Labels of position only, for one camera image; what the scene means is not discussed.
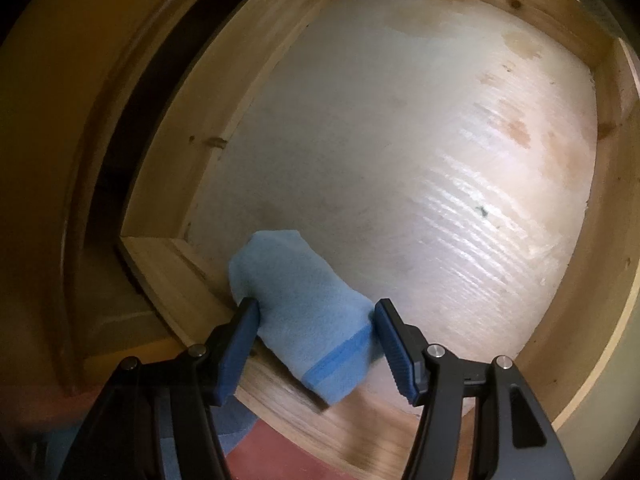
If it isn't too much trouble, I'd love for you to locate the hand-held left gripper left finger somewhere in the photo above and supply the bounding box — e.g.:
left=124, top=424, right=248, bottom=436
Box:
left=57, top=297, right=261, bottom=480

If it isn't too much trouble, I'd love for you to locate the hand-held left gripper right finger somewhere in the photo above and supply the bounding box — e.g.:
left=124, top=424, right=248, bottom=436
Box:
left=374, top=298, right=576, bottom=480

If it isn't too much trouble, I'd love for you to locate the light blue sock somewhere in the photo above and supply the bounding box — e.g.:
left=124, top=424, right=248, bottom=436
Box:
left=229, top=230, right=388, bottom=407

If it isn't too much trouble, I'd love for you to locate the wooden drawer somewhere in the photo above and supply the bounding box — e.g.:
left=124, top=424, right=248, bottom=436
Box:
left=117, top=0, right=640, bottom=480

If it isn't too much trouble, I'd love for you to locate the wooden nightstand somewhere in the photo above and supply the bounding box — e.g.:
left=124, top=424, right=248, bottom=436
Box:
left=0, top=0, right=361, bottom=411

